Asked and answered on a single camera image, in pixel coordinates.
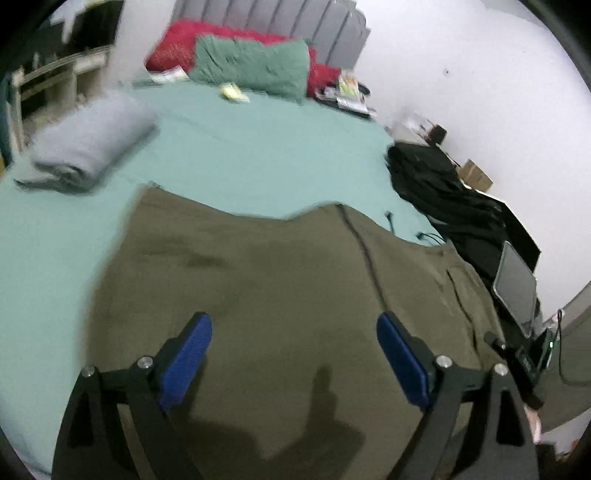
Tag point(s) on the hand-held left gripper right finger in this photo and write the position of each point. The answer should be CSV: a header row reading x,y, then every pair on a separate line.
x,y
404,364

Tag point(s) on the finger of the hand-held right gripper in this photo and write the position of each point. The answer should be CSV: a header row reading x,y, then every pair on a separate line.
x,y
510,360

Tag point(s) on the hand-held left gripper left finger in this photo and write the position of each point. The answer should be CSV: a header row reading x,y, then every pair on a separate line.
x,y
184,364

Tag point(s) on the olive green jacket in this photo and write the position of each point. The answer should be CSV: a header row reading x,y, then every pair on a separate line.
x,y
277,300

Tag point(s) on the pile of black clothes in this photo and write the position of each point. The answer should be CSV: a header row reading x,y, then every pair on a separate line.
x,y
434,184

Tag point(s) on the person's right hand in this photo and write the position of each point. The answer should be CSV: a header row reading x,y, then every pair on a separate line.
x,y
534,424

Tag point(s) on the grey tablet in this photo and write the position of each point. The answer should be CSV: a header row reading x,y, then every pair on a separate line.
x,y
517,286

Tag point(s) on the cardboard boxes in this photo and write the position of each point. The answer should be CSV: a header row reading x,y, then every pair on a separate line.
x,y
475,174

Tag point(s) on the bed with green sheet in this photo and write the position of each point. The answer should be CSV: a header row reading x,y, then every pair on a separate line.
x,y
254,152

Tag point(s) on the black speaker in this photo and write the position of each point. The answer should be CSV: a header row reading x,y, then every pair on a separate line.
x,y
437,133

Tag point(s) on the white nightstand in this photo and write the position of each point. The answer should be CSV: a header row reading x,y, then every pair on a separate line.
x,y
413,127

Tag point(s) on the folded grey blanket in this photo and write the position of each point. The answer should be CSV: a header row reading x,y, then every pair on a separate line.
x,y
87,143

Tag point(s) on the stack of books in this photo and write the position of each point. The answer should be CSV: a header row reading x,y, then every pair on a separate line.
x,y
353,106

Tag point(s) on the yellow-green small packet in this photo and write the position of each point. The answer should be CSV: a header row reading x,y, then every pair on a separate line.
x,y
234,92

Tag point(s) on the yellow snack packet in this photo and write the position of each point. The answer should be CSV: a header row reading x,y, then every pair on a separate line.
x,y
348,86

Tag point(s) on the white paper packet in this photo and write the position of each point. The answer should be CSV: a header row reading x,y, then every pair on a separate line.
x,y
169,75

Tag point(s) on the small red pillow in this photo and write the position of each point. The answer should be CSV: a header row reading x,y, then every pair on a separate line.
x,y
323,78

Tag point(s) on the green pillow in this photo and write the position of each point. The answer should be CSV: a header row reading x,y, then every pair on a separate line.
x,y
249,64

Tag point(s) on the white shelf unit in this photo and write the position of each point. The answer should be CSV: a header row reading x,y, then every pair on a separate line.
x,y
51,78

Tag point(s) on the large red pillow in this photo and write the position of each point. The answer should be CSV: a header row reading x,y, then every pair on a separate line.
x,y
175,44

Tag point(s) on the black computer tower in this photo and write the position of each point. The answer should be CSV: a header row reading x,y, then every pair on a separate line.
x,y
101,23

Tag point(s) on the grey padded headboard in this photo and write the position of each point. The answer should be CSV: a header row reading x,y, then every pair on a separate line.
x,y
295,23

